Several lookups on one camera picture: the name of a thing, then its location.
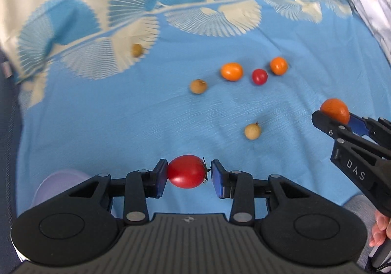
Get round orange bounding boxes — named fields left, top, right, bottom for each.
left=320, top=98, right=350, bottom=125

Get orange tomato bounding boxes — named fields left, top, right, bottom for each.
left=270, top=57, right=289, bottom=76
left=220, top=62, right=244, bottom=82

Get grey cloth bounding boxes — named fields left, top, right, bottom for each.
left=342, top=195, right=379, bottom=270

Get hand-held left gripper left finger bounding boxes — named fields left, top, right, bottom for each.
left=65, top=159, right=168, bottom=226

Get person's right hand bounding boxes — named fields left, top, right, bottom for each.
left=369, top=210, right=391, bottom=247

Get small red cherry tomato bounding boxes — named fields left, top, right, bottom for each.
left=252, top=68, right=268, bottom=85

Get blue fan-print bed sheet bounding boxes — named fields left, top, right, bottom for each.
left=0, top=0, right=391, bottom=222

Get large red tomato with stem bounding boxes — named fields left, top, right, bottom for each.
left=167, top=155, right=206, bottom=190

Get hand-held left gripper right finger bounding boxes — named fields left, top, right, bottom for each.
left=211, top=159, right=318, bottom=226

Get tan longan with stem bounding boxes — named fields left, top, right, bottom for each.
left=244, top=122, right=262, bottom=140

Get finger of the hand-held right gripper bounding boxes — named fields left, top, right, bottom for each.
left=350, top=113, right=391, bottom=152
left=312, top=110, right=391, bottom=193

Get light purple plate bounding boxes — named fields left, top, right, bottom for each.
left=32, top=169, right=92, bottom=208

